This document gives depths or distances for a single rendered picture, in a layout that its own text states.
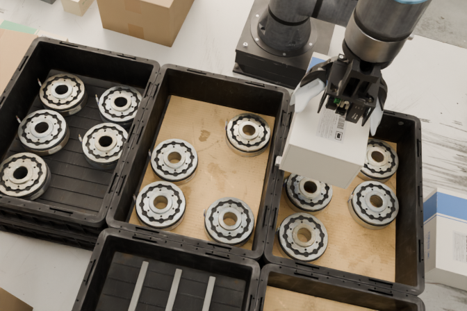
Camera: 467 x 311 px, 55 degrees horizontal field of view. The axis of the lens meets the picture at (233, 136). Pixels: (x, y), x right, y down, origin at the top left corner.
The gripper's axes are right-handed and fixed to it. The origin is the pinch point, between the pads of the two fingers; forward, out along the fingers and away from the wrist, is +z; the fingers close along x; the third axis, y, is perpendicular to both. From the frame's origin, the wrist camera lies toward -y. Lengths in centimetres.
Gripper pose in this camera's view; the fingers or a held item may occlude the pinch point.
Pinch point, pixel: (332, 113)
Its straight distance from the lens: 79.6
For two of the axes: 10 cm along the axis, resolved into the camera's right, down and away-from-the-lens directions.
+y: -2.9, 8.2, -5.0
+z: -0.9, 5.0, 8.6
